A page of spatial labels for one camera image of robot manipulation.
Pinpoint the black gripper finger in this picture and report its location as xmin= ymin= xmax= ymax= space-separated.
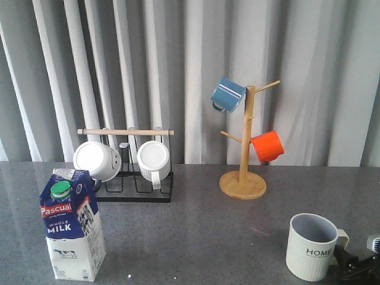
xmin=334 ymin=245 xmax=359 ymax=272

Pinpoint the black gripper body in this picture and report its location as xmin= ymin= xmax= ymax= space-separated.
xmin=340 ymin=234 xmax=379 ymax=284

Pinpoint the white HOME mug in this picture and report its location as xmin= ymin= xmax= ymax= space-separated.
xmin=286 ymin=213 xmax=349 ymax=281

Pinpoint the blue white milk carton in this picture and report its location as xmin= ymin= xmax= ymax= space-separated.
xmin=39 ymin=169 xmax=106 ymax=281

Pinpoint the wooden mug tree stand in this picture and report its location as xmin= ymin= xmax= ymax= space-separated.
xmin=218 ymin=80 xmax=280 ymax=200

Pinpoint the orange enamel mug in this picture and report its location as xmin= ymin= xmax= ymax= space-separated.
xmin=251 ymin=131 xmax=284 ymax=162

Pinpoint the blue enamel mug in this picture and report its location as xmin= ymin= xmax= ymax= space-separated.
xmin=211 ymin=77 xmax=247 ymax=113

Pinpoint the white ribbed mug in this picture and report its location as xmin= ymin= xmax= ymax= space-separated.
xmin=137 ymin=141 xmax=170 ymax=189

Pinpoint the white smiley face mug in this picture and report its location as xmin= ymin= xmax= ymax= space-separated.
xmin=73 ymin=141 xmax=122 ymax=182

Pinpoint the grey pleated curtain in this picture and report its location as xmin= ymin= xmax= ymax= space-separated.
xmin=1 ymin=1 xmax=379 ymax=167

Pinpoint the black wire mug rack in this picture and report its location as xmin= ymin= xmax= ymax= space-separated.
xmin=77 ymin=128 xmax=175 ymax=202

